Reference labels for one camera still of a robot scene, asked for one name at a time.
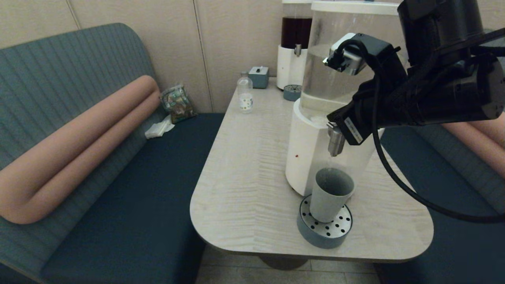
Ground white crumpled tissue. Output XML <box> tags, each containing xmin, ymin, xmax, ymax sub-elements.
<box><xmin>144</xmin><ymin>116</ymin><xmax>175</xmax><ymax>139</ymax></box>

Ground small clear bottle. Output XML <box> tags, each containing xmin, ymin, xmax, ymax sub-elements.
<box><xmin>237</xmin><ymin>71</ymin><xmax>254</xmax><ymax>114</ymax></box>

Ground grey plastic cup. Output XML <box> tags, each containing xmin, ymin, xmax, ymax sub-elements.
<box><xmin>309</xmin><ymin>168</ymin><xmax>355</xmax><ymax>223</ymax></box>

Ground large metal dispenser tap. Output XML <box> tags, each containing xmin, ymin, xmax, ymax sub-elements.
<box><xmin>327</xmin><ymin>122</ymin><xmax>346</xmax><ymax>157</ymax></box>

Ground crumpled snack bag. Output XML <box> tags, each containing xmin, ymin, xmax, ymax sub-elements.
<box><xmin>159</xmin><ymin>84</ymin><xmax>196</xmax><ymax>124</ymax></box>

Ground table pedestal with brass base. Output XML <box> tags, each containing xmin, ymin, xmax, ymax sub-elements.
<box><xmin>258</xmin><ymin>254</ymin><xmax>310</xmax><ymax>271</ymax></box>

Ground dark drink dispenser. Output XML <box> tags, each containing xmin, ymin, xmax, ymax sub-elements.
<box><xmin>276</xmin><ymin>0</ymin><xmax>313</xmax><ymax>90</ymax></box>

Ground large blue perforated drip tray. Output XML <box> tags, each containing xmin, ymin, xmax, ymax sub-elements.
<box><xmin>297</xmin><ymin>194</ymin><xmax>353</xmax><ymax>249</ymax></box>

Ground pink bolster cushion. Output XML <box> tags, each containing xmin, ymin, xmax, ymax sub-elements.
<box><xmin>442</xmin><ymin>114</ymin><xmax>505</xmax><ymax>178</ymax></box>
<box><xmin>0</xmin><ymin>75</ymin><xmax>160</xmax><ymax>224</ymax></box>

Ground blue-grey tissue box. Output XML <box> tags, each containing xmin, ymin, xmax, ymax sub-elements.
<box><xmin>249</xmin><ymin>66</ymin><xmax>269</xmax><ymax>89</ymax></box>

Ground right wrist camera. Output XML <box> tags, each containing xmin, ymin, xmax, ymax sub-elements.
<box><xmin>323</xmin><ymin>33</ymin><xmax>365</xmax><ymax>75</ymax></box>

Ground teal upholstered bench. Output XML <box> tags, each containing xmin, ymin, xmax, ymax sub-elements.
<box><xmin>0</xmin><ymin>22</ymin><xmax>225</xmax><ymax>284</ymax></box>
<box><xmin>375</xmin><ymin>118</ymin><xmax>505</xmax><ymax>284</ymax></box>

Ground large clear water dispenser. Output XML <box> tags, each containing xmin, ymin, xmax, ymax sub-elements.
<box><xmin>285</xmin><ymin>0</ymin><xmax>403</xmax><ymax>197</ymax></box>

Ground small blue perforated drip tray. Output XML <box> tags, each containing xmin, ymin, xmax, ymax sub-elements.
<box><xmin>283</xmin><ymin>84</ymin><xmax>302</xmax><ymax>102</ymax></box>

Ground black right camera cable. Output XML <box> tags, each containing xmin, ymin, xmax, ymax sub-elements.
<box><xmin>335</xmin><ymin>39</ymin><xmax>505</xmax><ymax>223</ymax></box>

